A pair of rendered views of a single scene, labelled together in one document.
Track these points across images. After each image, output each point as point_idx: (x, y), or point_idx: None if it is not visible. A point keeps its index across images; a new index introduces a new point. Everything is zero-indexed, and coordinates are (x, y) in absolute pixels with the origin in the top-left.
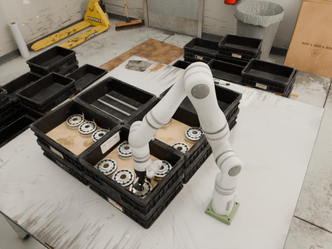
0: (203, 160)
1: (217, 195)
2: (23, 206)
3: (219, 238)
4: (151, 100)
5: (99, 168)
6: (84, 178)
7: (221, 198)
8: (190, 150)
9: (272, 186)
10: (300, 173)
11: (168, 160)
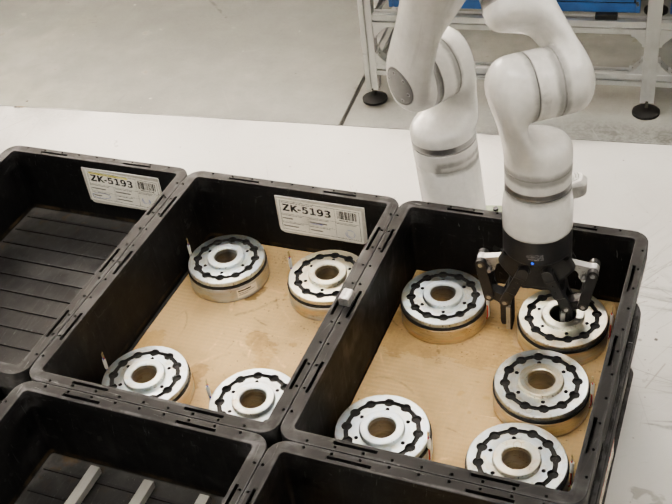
0: None
1: (476, 175)
2: None
3: None
4: (63, 388)
5: (540, 481)
6: None
7: (480, 169)
8: (368, 195)
9: (334, 165)
10: (269, 128)
11: (394, 290)
